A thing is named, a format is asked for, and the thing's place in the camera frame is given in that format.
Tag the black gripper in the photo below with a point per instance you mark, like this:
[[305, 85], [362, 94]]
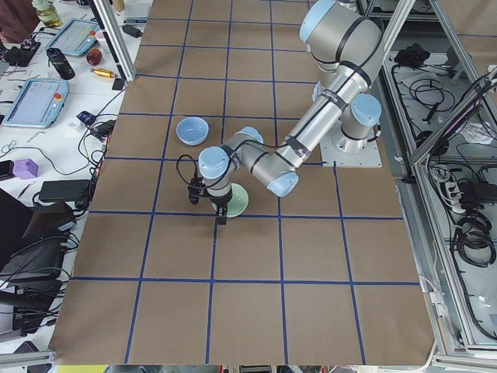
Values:
[[219, 203]]

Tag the green ceramic bowl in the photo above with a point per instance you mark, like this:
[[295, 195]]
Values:
[[238, 202]]

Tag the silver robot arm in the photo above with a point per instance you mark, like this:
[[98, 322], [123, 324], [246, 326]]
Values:
[[334, 34]]

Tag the blue ceramic bowl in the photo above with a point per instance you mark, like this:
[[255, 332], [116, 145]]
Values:
[[192, 131]]

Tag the black power adapter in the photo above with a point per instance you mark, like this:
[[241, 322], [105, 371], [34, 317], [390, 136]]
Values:
[[64, 190]]

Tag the purple plastic block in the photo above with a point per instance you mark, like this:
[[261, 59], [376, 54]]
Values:
[[25, 169]]

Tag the red apple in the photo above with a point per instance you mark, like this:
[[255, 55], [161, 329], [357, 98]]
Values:
[[94, 56]]

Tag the near blue teach pendant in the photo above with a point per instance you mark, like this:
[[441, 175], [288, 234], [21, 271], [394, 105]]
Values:
[[38, 103]]

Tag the blue teach pendant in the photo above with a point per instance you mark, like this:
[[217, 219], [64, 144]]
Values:
[[76, 37], [38, 103]]

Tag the black water bottle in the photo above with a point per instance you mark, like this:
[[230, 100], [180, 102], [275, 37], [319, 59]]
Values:
[[58, 60]]

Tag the far blue teach pendant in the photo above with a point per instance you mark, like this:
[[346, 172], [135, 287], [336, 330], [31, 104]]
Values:
[[76, 37]]

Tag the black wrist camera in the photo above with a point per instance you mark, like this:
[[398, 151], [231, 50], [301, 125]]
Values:
[[195, 189]]

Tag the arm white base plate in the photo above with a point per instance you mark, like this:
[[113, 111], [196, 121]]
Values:
[[341, 151]]

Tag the aluminium frame post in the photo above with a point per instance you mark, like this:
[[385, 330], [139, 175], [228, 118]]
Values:
[[105, 17]]

